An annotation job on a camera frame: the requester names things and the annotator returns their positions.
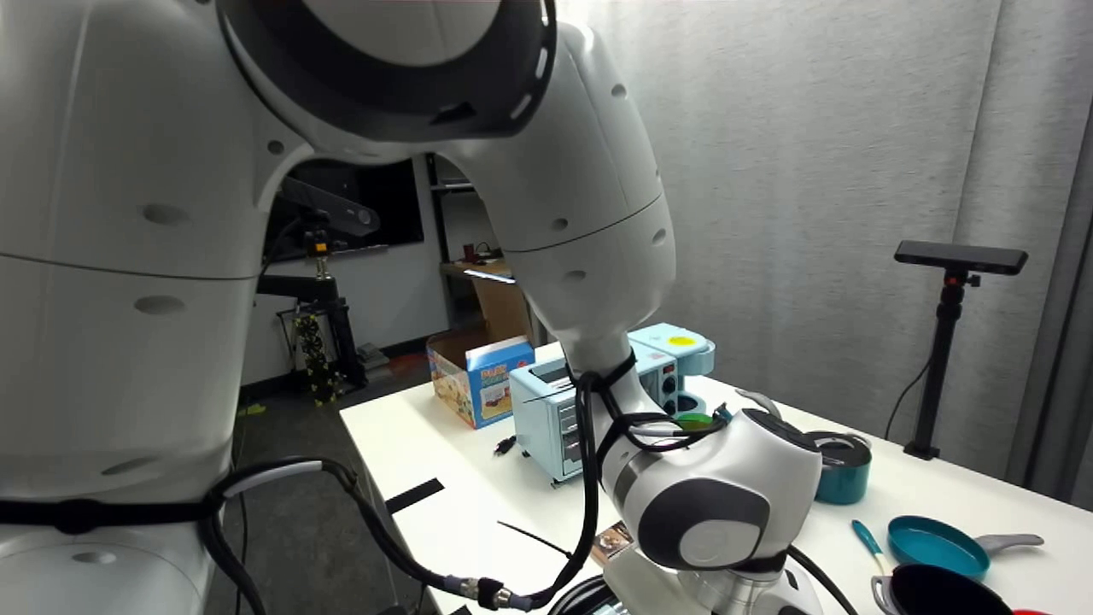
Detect grey pot lid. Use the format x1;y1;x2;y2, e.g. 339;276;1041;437
802;426;876;473

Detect teal pot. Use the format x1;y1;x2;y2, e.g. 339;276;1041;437
808;449;876;509

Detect black pot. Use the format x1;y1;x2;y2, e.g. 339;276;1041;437
869;562;1017;615

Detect blue cardboard box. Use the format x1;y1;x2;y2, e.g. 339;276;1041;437
426;335;539;431

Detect light blue toaster oven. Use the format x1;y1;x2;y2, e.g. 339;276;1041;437
507;322;717;486

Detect metal shelf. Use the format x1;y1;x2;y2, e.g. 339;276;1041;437
418;149;507;335

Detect black oval tray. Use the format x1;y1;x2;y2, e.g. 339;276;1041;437
544;571;617;615

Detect black tripod stand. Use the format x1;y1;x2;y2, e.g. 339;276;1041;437
901;268;983;460

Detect teal frying pan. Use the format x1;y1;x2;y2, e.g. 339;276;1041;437
884;513;1049;583

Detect black wall monitor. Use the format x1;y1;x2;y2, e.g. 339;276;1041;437
282;158;426;254

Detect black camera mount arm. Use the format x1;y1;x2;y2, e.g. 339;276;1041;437
254;226;371;403

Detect teal handled cream spatula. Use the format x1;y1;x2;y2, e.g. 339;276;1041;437
851;517;897;580

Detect black stereo camera bar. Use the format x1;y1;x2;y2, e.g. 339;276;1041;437
893;236;1033;276

